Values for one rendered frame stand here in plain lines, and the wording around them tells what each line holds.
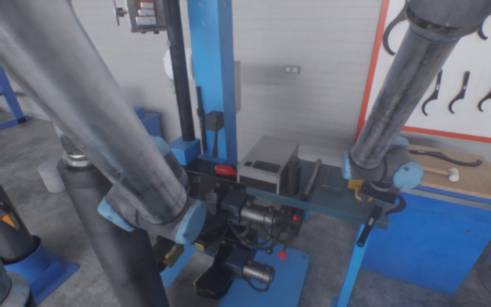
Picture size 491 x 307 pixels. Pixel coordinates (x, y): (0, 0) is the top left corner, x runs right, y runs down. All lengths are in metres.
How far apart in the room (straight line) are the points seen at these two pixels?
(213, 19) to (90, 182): 0.95
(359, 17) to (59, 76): 2.68
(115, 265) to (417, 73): 1.16
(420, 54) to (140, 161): 0.50
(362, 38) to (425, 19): 2.33
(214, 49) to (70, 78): 1.18
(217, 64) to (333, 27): 1.65
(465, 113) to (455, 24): 2.57
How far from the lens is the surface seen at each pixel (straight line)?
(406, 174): 0.89
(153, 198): 0.43
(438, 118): 3.03
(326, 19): 2.86
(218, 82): 1.46
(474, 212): 2.14
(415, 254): 2.36
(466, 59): 2.93
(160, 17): 0.93
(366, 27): 2.83
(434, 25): 0.52
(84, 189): 0.96
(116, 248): 1.13
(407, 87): 0.60
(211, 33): 1.44
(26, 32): 0.29
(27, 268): 2.61
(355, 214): 1.32
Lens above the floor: 1.89
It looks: 29 degrees down
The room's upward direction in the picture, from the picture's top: 1 degrees counter-clockwise
